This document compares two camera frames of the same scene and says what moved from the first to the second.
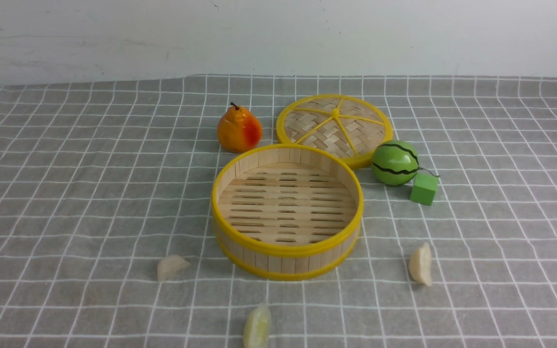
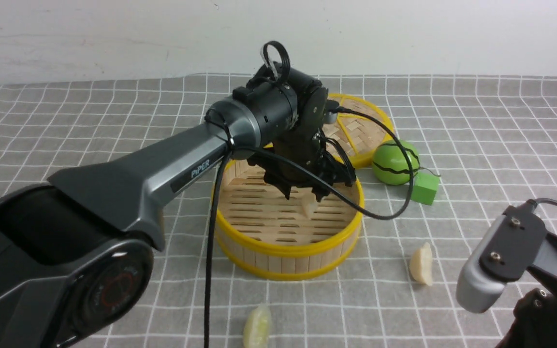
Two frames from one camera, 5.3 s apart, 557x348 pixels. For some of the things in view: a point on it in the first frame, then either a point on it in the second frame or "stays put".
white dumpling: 420,264 stays put
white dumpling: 170,265 -> 309,204
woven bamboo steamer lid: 352,127 stays put
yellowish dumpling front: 257,326 stays put
